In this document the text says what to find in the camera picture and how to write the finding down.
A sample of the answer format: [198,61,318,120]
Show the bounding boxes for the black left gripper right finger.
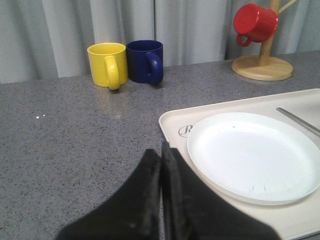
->
[161,141,280,240]

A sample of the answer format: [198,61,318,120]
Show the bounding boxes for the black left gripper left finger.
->
[56,149,161,240]

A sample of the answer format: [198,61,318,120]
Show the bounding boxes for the white round plate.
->
[187,112,320,206]

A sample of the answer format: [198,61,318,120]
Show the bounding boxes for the silver chopstick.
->
[276,107,320,137]

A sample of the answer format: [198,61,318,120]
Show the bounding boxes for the cream rabbit tray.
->
[159,88,320,240]

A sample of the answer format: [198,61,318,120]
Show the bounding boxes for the yellow mug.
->
[87,42,129,91]

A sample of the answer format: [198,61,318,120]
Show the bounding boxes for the dark blue mug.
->
[126,40,164,85]

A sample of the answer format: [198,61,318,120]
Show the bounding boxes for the wooden mug tree stand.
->
[231,0,295,81]

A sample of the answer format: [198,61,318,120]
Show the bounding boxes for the red mug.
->
[233,3,279,47]

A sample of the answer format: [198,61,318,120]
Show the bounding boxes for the grey curtain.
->
[0,0,320,85]

